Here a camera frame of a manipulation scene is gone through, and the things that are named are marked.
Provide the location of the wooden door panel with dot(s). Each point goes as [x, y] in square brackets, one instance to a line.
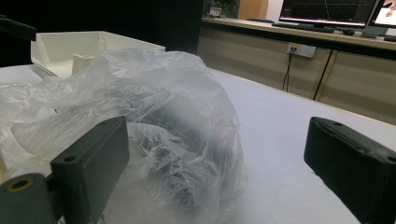
[252, 8]

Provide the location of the wide computer monitor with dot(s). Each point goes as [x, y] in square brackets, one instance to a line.
[327, 11]

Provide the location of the long wooden counter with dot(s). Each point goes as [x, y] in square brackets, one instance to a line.
[255, 59]

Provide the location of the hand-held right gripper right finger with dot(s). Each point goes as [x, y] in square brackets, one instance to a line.
[351, 161]

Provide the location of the white wall outlet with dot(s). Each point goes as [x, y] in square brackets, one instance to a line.
[301, 49]

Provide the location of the small computer monitor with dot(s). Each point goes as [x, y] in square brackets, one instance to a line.
[385, 15]

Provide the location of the black computer mouse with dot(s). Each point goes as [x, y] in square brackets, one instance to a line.
[348, 32]

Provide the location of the black keyboard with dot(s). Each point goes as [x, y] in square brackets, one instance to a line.
[302, 28]

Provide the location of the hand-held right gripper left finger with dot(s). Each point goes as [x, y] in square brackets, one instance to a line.
[93, 168]

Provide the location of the green potted plant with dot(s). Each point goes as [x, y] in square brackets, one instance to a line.
[227, 4]

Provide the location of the clear plastic bag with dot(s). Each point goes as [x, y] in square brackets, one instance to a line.
[149, 93]

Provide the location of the white plastic bin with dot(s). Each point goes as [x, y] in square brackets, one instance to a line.
[71, 46]

